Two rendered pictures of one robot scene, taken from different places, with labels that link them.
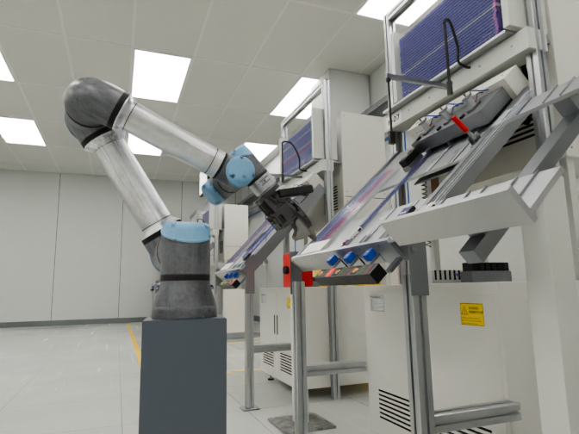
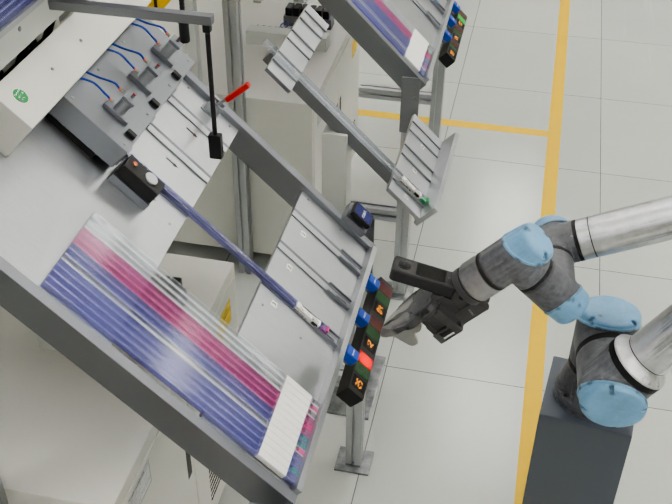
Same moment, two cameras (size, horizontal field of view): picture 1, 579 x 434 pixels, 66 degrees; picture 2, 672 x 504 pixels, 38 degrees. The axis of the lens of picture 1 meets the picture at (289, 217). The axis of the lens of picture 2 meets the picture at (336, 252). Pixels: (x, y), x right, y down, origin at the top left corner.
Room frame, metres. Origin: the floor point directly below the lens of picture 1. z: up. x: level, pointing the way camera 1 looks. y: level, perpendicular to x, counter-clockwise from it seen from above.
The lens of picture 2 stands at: (2.54, 0.59, 1.97)
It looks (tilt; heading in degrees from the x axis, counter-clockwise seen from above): 37 degrees down; 213
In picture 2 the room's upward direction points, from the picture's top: 1 degrees clockwise
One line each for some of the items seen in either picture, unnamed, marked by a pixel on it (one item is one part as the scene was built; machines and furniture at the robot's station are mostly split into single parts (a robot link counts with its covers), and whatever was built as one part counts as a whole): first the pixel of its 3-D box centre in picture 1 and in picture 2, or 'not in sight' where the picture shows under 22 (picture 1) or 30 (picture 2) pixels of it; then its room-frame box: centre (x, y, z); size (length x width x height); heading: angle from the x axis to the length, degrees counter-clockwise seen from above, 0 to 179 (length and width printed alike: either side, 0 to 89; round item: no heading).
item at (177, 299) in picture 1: (184, 295); (595, 376); (1.07, 0.25, 0.60); 0.15 x 0.15 x 0.10
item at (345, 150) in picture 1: (321, 238); not in sight; (3.00, -0.22, 0.95); 1.33 x 0.82 x 1.90; 111
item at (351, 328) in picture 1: (296, 282); not in sight; (2.92, -0.04, 0.66); 1.01 x 0.73 x 1.31; 111
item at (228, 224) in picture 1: (217, 264); not in sight; (6.03, 0.98, 0.95); 1.36 x 0.82 x 1.90; 111
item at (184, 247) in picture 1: (185, 247); (605, 335); (1.08, 0.26, 0.72); 0.13 x 0.12 x 0.14; 25
